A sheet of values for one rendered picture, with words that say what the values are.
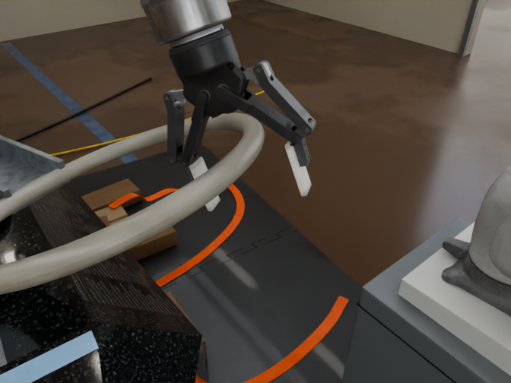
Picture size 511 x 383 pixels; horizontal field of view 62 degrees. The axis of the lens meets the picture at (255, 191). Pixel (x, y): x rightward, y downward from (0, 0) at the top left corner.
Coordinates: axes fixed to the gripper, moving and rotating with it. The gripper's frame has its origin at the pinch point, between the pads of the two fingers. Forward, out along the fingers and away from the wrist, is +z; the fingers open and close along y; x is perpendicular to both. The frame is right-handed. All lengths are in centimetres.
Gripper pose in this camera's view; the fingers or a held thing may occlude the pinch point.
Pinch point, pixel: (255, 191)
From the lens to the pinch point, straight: 56.4
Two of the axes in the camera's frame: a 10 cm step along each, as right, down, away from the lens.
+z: 3.3, 8.7, 3.7
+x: -3.1, 4.7, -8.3
